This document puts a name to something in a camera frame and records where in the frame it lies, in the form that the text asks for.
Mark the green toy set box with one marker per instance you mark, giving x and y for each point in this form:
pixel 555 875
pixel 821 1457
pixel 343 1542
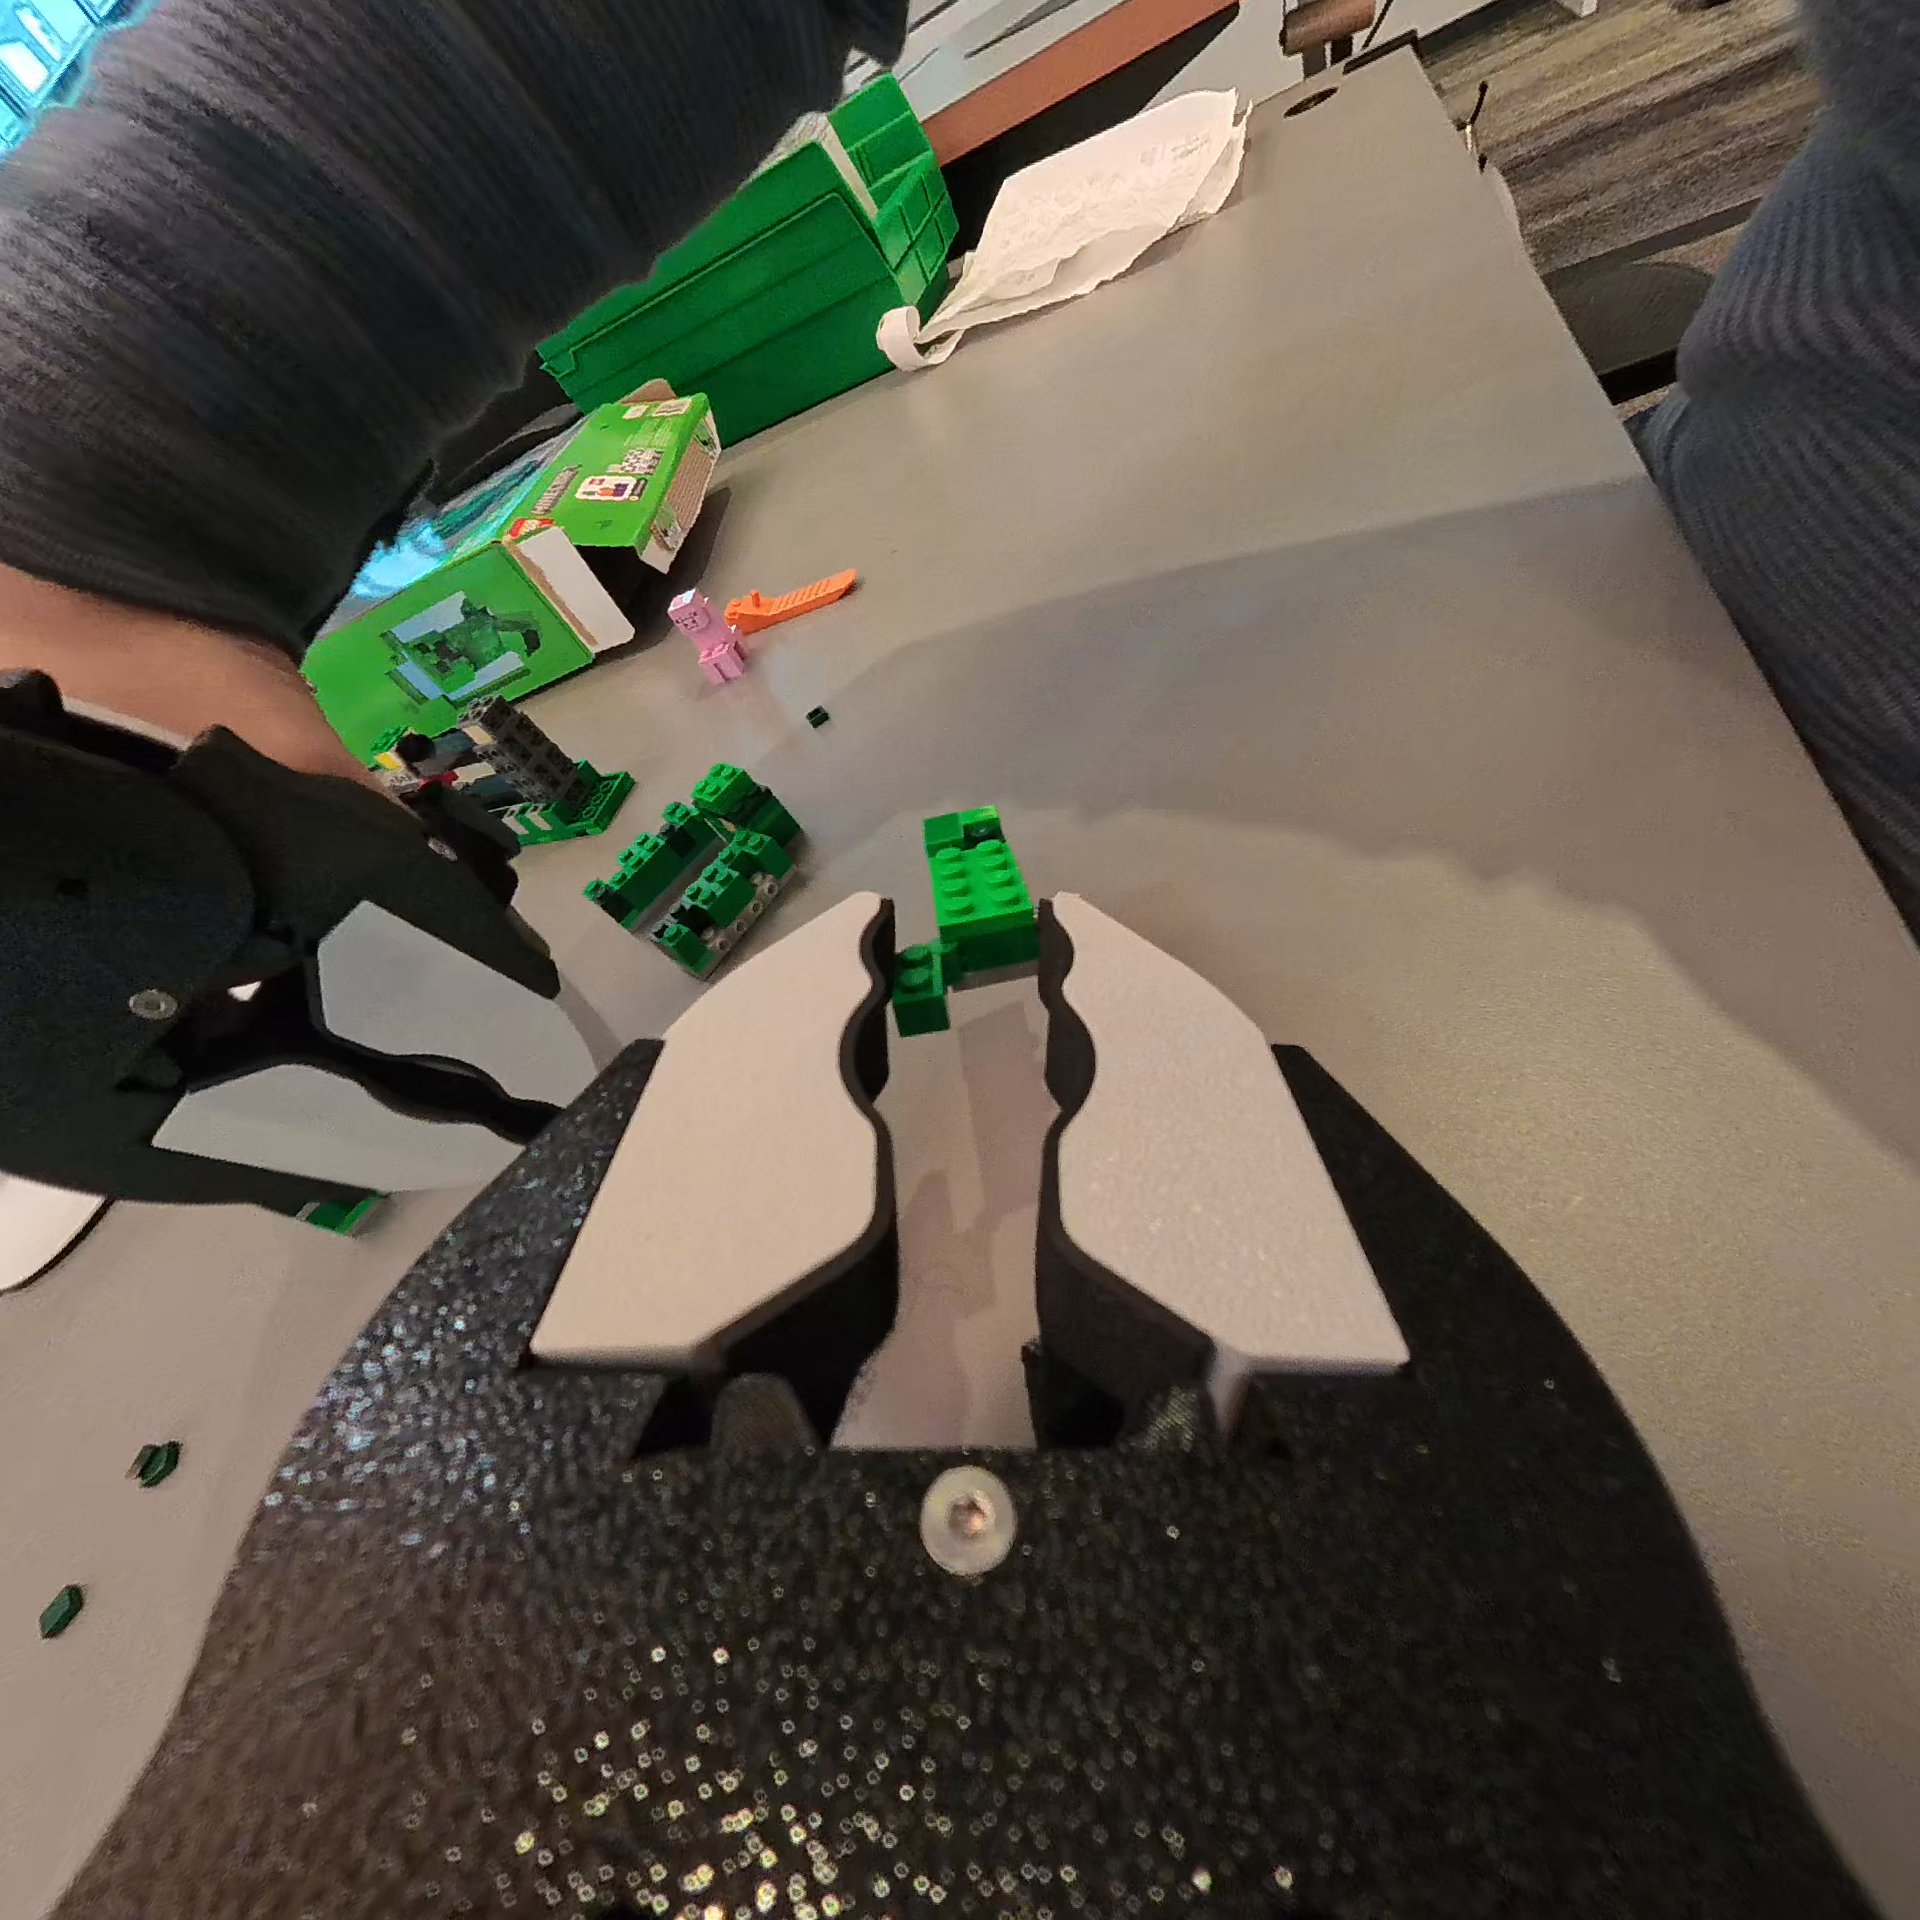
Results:
pixel 451 644

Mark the orange brick separator tool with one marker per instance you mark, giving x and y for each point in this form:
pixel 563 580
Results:
pixel 787 600

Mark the green and grey brick assembly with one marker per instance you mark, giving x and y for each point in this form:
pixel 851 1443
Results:
pixel 984 901

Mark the wood edged grey table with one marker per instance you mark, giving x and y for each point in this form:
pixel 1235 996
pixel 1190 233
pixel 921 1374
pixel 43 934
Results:
pixel 1051 59

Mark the white rounded pad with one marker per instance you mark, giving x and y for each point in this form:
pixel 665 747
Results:
pixel 37 1237

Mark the crumpled white paper sheets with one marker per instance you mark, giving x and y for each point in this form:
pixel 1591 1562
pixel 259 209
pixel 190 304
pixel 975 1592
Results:
pixel 1096 194

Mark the grey desk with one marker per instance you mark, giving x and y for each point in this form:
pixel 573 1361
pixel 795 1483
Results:
pixel 1276 600

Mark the pink brick pig figure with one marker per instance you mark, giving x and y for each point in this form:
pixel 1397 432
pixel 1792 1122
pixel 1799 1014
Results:
pixel 709 638

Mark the scattered small green bricks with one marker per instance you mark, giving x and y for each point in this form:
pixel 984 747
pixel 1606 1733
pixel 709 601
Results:
pixel 155 1464

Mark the green stacked storage bins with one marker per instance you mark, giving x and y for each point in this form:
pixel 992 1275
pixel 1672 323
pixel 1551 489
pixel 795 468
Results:
pixel 751 299

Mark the person's right hand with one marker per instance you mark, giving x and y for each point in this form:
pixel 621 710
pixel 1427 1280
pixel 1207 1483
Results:
pixel 149 674

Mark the grey tower brick assembly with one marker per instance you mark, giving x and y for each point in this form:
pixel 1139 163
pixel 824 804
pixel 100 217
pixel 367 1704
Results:
pixel 524 764

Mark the person's right forearm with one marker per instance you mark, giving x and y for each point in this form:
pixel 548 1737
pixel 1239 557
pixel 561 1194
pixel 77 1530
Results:
pixel 300 299

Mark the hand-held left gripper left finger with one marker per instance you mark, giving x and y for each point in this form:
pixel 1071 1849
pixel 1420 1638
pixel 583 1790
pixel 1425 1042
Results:
pixel 721 1170

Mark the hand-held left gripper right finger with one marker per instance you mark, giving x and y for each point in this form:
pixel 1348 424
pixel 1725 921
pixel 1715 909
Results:
pixel 1215 1184

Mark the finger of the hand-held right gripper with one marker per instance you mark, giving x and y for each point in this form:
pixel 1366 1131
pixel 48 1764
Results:
pixel 451 996
pixel 316 1124

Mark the single green piece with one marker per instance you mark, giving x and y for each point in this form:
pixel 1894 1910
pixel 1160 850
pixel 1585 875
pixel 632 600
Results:
pixel 340 1213

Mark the green u-shaped brick assembly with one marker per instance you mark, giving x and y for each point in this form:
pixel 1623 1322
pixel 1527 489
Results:
pixel 704 884

